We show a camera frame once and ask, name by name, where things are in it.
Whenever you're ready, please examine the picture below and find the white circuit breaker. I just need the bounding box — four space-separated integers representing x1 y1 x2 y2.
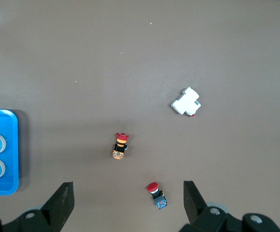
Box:
170 87 202 117

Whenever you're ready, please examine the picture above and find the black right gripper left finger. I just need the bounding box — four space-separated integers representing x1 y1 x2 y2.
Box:
0 181 75 232

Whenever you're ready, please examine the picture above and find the red mushroom push button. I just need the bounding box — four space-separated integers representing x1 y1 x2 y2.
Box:
147 182 168 210

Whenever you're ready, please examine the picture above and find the red yellow emergency stop button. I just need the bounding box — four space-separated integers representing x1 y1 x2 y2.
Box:
112 132 130 160

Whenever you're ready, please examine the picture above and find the blue plastic tray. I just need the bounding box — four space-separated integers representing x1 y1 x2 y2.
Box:
0 108 19 196

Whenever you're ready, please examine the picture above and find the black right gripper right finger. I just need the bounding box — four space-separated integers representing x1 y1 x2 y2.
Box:
178 180 280 232

